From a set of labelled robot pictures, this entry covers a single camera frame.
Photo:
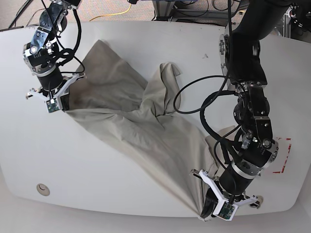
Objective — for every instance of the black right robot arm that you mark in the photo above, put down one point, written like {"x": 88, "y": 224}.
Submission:
{"x": 44, "y": 55}

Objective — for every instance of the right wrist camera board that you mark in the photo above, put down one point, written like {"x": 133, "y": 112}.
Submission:
{"x": 52, "y": 105}

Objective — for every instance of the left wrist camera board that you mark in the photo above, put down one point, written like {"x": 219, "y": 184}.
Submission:
{"x": 226, "y": 212}

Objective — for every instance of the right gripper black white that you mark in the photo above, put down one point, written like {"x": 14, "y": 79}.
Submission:
{"x": 55, "y": 87}

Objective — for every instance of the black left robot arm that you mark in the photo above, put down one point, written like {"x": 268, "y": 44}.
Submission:
{"x": 253, "y": 148}

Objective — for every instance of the round table grommet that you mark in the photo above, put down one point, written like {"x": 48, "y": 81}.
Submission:
{"x": 258, "y": 202}
{"x": 43, "y": 189}

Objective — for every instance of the red tape rectangle marking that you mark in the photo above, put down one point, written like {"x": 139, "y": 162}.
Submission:
{"x": 285, "y": 144}

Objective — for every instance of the beige grey t-shirt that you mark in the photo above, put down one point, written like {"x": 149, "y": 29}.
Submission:
{"x": 118, "y": 106}

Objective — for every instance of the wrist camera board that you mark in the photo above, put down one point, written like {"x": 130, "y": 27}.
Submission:
{"x": 52, "y": 105}
{"x": 226, "y": 212}

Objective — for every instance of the left round table grommet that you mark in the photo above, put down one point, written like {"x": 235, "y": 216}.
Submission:
{"x": 43, "y": 189}

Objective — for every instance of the aluminium frame rail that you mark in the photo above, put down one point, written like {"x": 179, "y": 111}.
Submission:
{"x": 206, "y": 14}

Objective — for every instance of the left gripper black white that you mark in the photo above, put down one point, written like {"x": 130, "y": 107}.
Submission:
{"x": 220, "y": 190}

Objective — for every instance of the right round table grommet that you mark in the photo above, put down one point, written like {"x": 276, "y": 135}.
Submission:
{"x": 258, "y": 202}

